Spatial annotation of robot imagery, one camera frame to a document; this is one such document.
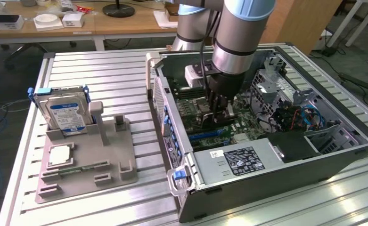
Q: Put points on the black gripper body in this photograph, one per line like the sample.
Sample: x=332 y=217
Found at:
x=227 y=84

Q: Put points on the black low-profile graphics card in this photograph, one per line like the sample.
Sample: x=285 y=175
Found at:
x=208 y=121

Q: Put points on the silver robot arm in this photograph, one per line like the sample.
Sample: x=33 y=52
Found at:
x=235 y=35

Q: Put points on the CPU socket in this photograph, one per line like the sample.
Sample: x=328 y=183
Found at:
x=201 y=104

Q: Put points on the green motherboard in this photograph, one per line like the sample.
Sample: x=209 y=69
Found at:
x=244 y=124

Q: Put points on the silver chipset heatsink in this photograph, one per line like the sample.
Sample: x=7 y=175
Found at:
x=241 y=138

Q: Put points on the metal drive cage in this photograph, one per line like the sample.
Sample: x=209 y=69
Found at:
x=275 y=91

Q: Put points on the grey power supply unit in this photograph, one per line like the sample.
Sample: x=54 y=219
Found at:
x=209 y=174

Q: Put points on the black plastic air shroud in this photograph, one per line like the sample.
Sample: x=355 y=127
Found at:
x=292 y=146

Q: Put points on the blue release latch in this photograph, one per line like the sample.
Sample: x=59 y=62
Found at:
x=178 y=175

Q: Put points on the white paper stack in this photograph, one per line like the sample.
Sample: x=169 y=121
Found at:
x=165 y=23

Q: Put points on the metal disk bay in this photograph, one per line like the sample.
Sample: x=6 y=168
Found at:
x=328 y=141

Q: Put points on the grey parts rack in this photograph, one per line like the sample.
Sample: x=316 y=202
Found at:
x=118 y=150

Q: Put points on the black power adapter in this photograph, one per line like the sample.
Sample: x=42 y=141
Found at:
x=329 y=51

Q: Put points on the open grey PC case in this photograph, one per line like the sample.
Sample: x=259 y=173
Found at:
x=265 y=195

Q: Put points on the brown cardboard box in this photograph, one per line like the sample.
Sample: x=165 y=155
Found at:
x=172 y=10

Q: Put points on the wooden cabinet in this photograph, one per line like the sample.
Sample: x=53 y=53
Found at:
x=309 y=23

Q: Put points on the wooden desk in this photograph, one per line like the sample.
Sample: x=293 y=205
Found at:
x=130 y=26
x=30 y=34

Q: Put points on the black stand foot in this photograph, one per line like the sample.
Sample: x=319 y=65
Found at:
x=366 y=82

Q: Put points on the black round stand base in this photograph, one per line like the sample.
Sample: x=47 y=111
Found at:
x=120 y=10

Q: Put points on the hard disk with blue carrier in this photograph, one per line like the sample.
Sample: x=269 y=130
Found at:
x=66 y=113

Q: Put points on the green RAM stick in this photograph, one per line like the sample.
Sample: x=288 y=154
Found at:
x=83 y=168

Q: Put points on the silver CPU chip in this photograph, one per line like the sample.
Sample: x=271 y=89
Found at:
x=59 y=155

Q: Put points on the red packet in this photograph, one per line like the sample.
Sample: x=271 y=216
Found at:
x=85 y=9

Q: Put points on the white labelled box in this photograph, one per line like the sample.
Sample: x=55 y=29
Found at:
x=73 y=20

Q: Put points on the white block with round hole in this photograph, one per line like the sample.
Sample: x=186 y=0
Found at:
x=49 y=23

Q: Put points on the black chair base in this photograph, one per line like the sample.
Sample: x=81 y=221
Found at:
x=23 y=50

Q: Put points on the white box with black top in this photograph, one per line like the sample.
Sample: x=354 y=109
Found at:
x=7 y=22

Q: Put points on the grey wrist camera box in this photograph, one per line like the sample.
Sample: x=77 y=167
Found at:
x=194 y=78

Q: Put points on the white table frame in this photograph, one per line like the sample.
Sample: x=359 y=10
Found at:
x=354 y=21

